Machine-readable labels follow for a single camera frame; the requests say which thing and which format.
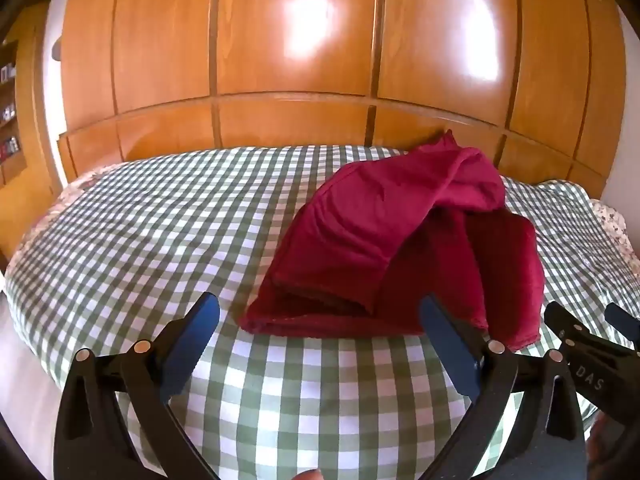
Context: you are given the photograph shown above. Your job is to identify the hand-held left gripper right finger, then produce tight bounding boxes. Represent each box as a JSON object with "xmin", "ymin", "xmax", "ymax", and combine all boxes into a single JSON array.
[{"xmin": 419, "ymin": 294, "xmax": 588, "ymax": 480}]

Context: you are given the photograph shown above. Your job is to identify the person's right hand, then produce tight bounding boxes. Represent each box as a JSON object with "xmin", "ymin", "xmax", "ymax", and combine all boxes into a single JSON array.
[{"xmin": 586, "ymin": 412, "xmax": 640, "ymax": 480}]

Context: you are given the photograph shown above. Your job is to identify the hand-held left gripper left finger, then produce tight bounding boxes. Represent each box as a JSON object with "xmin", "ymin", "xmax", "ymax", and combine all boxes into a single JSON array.
[{"xmin": 52, "ymin": 291, "xmax": 221, "ymax": 480}]

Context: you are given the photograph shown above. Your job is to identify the green white checked blanket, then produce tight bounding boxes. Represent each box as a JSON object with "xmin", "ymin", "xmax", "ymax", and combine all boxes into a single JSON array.
[{"xmin": 4, "ymin": 144, "xmax": 640, "ymax": 480}]

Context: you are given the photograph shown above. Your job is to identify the wooden bookshelf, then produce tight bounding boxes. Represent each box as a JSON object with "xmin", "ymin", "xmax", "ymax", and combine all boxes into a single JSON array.
[{"xmin": 0, "ymin": 5, "xmax": 63, "ymax": 261}]

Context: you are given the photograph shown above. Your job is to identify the wooden wardrobe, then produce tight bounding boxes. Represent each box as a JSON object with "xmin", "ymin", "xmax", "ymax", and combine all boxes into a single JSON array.
[{"xmin": 57, "ymin": 0, "xmax": 628, "ymax": 201}]

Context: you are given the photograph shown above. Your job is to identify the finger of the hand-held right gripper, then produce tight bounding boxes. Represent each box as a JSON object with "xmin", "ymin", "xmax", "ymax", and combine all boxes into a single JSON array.
[
  {"xmin": 544, "ymin": 301, "xmax": 583, "ymax": 346},
  {"xmin": 604, "ymin": 302, "xmax": 640, "ymax": 348}
]

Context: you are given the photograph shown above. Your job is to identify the red fleece garment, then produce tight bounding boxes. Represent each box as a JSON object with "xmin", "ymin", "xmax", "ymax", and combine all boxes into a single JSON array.
[{"xmin": 239, "ymin": 129, "xmax": 546, "ymax": 353}]

